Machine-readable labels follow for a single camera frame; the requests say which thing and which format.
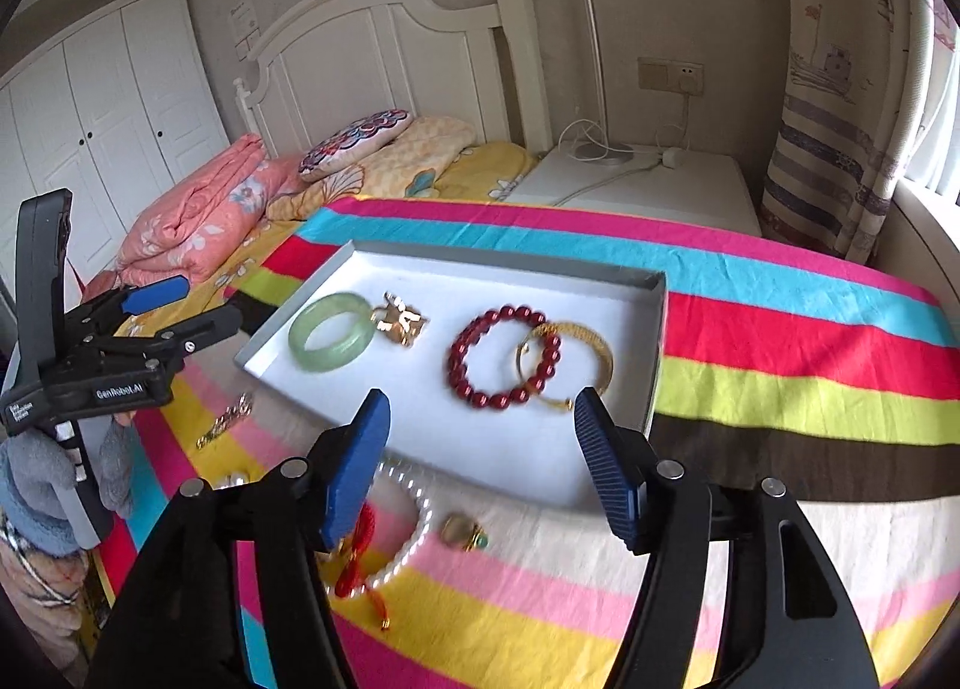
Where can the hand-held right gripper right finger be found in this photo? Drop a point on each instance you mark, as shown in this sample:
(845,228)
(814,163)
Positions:
(607,479)

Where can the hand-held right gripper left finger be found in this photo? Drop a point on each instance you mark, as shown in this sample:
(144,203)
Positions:
(352,479)

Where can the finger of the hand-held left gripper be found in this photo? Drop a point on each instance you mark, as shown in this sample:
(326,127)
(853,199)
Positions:
(157,293)
(202,333)

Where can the white cardboard box tray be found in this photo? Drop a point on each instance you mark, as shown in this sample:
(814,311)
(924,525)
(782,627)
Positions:
(525,449)

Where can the person's left forearm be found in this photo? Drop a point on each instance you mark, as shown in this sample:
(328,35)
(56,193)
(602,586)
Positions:
(34,599)

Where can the person's left hand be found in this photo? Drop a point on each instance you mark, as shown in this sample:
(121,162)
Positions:
(30,486)

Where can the pink floral quilt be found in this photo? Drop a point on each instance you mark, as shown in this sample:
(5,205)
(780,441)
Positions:
(202,209)

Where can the green jade bangle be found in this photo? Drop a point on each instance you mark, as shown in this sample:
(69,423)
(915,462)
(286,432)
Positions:
(304,348)

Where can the gold butterfly brooch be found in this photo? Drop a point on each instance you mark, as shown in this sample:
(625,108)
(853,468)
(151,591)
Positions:
(401,322)

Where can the white wardrobe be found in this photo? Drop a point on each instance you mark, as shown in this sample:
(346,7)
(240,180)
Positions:
(97,104)

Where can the colourful striped blanket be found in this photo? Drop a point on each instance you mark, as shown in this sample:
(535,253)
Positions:
(787,329)

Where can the embroidered flower pillow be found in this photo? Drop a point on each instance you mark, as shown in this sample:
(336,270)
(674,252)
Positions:
(352,142)

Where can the peach patterned pillow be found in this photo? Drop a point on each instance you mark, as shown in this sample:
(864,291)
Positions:
(420,153)

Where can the white nightstand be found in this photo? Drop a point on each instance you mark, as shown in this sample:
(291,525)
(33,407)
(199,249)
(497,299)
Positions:
(675,198)

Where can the white wooden headboard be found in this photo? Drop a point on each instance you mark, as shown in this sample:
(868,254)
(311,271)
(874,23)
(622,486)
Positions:
(360,52)

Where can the white charger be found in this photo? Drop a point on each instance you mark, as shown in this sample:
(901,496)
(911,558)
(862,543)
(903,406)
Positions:
(672,158)

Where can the yellow floral bedsheet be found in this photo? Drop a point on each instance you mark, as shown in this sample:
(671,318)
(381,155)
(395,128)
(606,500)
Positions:
(487,168)

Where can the printed striped curtain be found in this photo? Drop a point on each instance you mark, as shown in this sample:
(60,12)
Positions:
(825,134)

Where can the white desk lamp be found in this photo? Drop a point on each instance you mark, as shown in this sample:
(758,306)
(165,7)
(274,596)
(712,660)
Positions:
(594,59)

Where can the window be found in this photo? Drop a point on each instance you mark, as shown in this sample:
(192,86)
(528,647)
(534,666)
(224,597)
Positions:
(941,119)

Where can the beige wall socket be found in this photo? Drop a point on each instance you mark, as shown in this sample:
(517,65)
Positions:
(670,76)

